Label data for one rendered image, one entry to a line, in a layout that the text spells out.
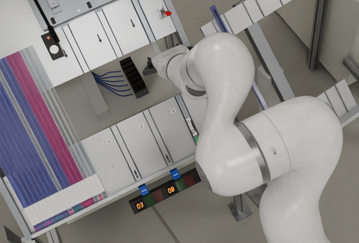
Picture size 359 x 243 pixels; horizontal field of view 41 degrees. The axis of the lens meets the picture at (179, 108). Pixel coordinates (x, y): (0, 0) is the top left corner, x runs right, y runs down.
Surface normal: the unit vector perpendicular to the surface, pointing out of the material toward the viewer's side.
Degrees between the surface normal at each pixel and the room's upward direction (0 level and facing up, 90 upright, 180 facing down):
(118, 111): 0
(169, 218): 0
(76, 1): 43
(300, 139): 39
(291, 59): 0
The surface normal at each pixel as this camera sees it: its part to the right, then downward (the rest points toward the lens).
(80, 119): -0.15, -0.54
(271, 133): -0.05, -0.36
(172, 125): 0.18, 0.11
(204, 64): -0.84, 0.04
